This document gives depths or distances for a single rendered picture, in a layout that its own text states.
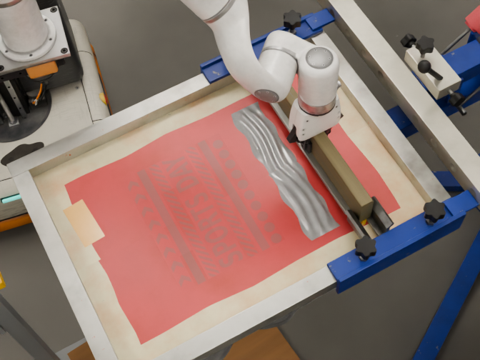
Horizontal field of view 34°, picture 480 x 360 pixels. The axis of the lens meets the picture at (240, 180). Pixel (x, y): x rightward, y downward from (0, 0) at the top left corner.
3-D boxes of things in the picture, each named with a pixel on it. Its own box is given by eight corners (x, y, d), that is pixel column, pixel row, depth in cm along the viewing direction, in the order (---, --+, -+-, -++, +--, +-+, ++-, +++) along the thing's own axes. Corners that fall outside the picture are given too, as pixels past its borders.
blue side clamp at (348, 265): (338, 294, 160) (340, 282, 154) (325, 274, 162) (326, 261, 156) (460, 228, 165) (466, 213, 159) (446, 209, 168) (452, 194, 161)
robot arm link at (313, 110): (330, 66, 155) (329, 74, 158) (291, 85, 153) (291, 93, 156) (350, 93, 152) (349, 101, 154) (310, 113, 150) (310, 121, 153)
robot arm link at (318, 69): (253, 59, 144) (268, 19, 148) (255, 92, 153) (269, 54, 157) (333, 78, 141) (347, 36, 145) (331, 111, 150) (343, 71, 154)
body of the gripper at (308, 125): (329, 71, 157) (326, 103, 167) (284, 93, 155) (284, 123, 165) (349, 98, 153) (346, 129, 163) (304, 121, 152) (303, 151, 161)
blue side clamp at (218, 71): (211, 97, 184) (209, 79, 178) (201, 82, 186) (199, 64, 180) (322, 45, 190) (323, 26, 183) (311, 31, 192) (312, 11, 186)
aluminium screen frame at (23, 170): (118, 406, 150) (114, 401, 147) (11, 172, 175) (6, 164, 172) (459, 221, 165) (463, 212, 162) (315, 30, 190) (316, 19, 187)
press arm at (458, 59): (423, 103, 174) (426, 90, 170) (407, 83, 177) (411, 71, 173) (487, 71, 178) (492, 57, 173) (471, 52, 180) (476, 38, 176)
